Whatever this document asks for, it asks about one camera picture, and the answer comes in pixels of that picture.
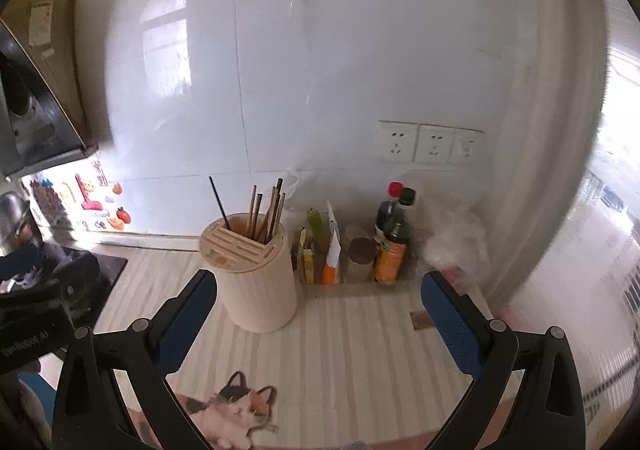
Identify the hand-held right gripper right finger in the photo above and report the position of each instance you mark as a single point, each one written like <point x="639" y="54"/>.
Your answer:
<point x="452" y="325"/>

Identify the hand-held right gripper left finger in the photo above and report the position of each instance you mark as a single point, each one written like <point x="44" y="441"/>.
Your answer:
<point x="185" y="325"/>

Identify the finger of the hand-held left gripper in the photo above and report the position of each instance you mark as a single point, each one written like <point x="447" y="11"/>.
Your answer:
<point x="17" y="264"/>
<point x="75" y="280"/>

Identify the cream utensil holder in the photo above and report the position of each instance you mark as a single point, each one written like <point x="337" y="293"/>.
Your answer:
<point x="250" y="275"/>

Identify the dark wooden chopstick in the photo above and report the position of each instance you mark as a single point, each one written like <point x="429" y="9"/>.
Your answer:
<point x="219" y="202"/>
<point x="275" y="207"/>

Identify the brown label patch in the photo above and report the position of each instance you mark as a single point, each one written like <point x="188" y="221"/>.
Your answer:
<point x="421" y="320"/>

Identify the black gas stove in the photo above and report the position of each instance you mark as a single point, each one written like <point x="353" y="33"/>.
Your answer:
<point x="107" y="270"/>

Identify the steel pot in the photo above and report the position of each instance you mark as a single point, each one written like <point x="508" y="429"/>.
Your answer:
<point x="17" y="225"/>

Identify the clear plastic bag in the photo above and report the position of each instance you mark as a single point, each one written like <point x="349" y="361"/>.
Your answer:
<point x="455" y="240"/>

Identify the dark sauce bottle black cap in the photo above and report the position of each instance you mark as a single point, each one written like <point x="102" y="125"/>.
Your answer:
<point x="392" y="255"/>

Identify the striped cat print tablecloth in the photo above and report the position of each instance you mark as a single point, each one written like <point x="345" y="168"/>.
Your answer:
<point x="350" y="355"/>

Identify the clear plastic organizer tray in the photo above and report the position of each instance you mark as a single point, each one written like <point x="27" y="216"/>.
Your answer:
<point x="350" y="287"/>

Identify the jar with brown lid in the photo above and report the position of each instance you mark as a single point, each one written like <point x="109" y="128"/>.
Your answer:
<point x="360" y="255"/>

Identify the dark sauce bottle red cap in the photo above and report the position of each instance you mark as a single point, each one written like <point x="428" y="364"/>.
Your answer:
<point x="384" y="220"/>

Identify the frosted glass sliding door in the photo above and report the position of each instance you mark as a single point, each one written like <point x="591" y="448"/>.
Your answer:
<point x="575" y="280"/>

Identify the range hood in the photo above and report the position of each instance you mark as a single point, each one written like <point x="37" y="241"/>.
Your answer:
<point x="30" y="129"/>

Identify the yellow packet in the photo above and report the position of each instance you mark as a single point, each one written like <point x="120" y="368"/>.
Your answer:
<point x="307" y="265"/>

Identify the orange and white packet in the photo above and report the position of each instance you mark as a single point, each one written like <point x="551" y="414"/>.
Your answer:
<point x="331" y="260"/>

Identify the green packet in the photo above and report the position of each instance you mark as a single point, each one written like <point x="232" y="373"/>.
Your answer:
<point x="315" y="222"/>

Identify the colourful wall stickers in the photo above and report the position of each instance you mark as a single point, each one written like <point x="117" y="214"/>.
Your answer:
<point x="80" y="205"/>

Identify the beige wall cabinet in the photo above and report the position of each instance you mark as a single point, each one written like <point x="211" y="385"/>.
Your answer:
<point x="62" y="64"/>

